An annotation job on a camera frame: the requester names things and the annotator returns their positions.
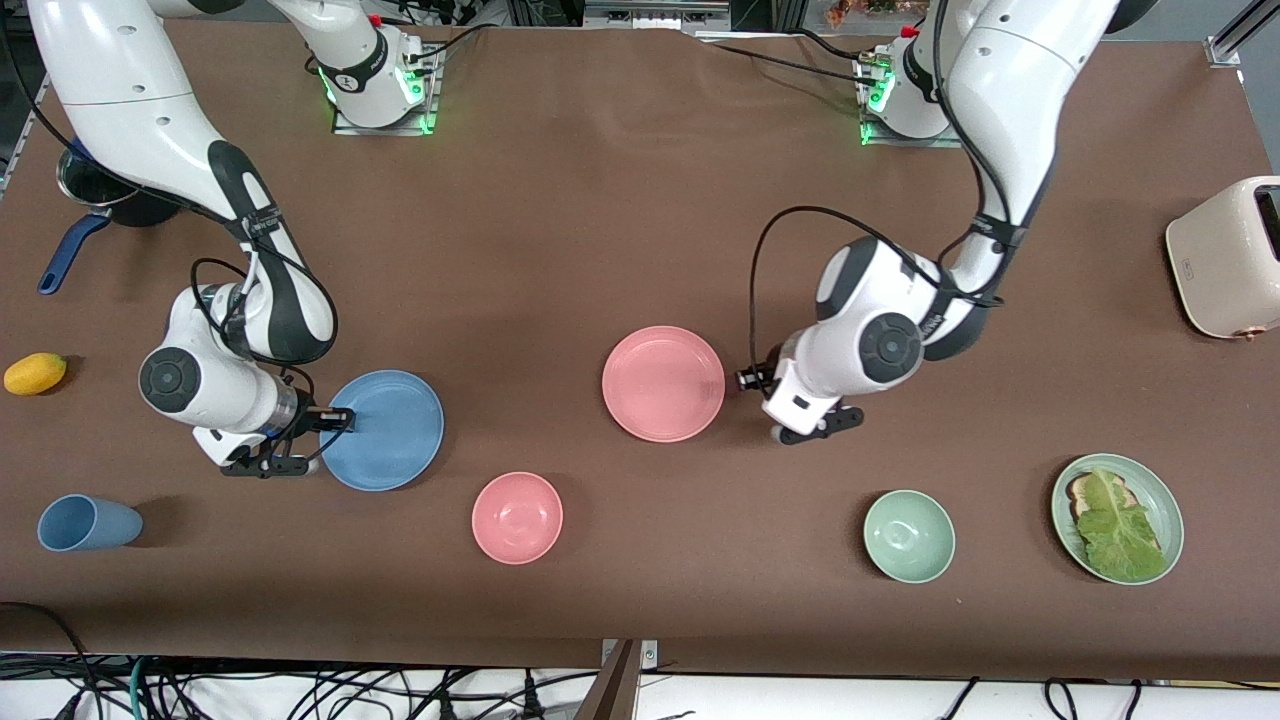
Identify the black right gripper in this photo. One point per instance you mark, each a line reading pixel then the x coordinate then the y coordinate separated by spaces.
pixel 307 419

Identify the blue plate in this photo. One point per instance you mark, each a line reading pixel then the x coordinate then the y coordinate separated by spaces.
pixel 395 440

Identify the yellow lemon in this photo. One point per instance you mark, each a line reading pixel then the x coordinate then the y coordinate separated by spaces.
pixel 35 374

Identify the toasted bread slice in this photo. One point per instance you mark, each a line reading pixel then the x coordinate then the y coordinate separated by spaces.
pixel 1080 492

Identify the metal table bracket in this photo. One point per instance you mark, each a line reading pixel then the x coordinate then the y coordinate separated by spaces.
pixel 622 685

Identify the grey metal box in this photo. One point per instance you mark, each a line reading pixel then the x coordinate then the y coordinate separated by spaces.
pixel 655 14

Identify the small pink bowl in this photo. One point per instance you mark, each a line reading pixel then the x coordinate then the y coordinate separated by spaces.
pixel 517 518

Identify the green plate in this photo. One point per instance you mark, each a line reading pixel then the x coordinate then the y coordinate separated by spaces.
pixel 1170 505

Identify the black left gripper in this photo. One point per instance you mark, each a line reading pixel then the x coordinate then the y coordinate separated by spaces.
pixel 769 378

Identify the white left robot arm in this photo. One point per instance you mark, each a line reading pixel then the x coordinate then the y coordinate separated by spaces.
pixel 1020 80

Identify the blue cup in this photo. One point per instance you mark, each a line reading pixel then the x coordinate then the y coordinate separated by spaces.
pixel 90 523

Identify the aluminium frame rail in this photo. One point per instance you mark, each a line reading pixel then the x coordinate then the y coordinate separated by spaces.
pixel 1235 35
pixel 18 140

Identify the beige toaster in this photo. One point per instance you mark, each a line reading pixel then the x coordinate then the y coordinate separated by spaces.
pixel 1220 260

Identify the glass lid with blue knob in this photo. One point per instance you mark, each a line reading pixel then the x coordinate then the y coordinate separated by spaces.
pixel 90 185

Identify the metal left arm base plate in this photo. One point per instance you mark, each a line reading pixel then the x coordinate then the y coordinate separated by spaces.
pixel 870 110

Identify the green lettuce leaf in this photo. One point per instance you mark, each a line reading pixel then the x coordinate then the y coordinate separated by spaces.
pixel 1120 535

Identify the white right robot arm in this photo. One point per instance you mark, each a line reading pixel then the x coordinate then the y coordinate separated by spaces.
pixel 120 80

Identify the brown table cover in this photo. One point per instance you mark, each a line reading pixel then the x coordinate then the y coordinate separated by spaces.
pixel 640 200

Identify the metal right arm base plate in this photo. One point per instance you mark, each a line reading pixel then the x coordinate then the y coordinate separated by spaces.
pixel 432 100

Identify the small green bowl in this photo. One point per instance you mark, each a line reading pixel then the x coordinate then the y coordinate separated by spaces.
pixel 909 536

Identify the pink plate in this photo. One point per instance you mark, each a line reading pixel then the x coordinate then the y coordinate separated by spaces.
pixel 664 384

